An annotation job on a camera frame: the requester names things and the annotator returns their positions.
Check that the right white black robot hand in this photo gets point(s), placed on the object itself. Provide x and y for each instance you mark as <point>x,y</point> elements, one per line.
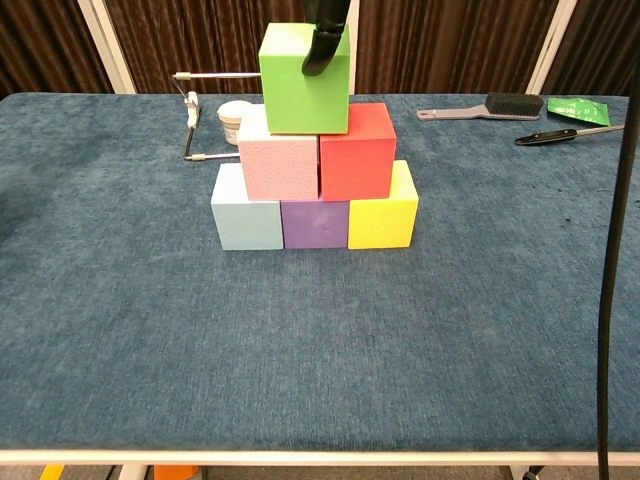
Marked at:
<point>322,40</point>

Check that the green cube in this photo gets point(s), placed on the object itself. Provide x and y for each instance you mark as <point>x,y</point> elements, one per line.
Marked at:
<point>300,95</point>

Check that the red cube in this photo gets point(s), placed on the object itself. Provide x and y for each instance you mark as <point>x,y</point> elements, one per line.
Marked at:
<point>357,165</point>

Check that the pink cube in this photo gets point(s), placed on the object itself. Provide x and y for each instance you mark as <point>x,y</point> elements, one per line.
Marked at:
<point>280,167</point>

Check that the yellow cube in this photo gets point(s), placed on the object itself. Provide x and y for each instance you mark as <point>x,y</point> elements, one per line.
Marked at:
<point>382,222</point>

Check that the light blue cube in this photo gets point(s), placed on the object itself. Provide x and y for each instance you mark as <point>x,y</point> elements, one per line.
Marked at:
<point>247,225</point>

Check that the purple cube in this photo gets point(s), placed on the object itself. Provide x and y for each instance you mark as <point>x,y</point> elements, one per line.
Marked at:
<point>315,225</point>

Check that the small white jar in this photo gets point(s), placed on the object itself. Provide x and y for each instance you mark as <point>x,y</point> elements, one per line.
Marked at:
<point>231,120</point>

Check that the grey brush black bristles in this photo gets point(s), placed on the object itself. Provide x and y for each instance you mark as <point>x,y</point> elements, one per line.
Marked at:
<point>515,104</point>

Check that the green foil packet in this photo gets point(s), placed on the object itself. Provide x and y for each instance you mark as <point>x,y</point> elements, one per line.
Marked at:
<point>577,110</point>

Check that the blue felt table cover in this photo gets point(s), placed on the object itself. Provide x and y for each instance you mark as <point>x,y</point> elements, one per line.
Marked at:
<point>300,360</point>

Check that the orange object under table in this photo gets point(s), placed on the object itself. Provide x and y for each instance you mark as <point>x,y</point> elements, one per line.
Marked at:
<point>177,472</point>

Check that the yellow floor tape strip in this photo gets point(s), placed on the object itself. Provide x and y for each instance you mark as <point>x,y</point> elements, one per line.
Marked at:
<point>51,472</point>

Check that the white table frame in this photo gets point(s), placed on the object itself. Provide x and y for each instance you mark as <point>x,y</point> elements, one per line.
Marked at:
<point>320,457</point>

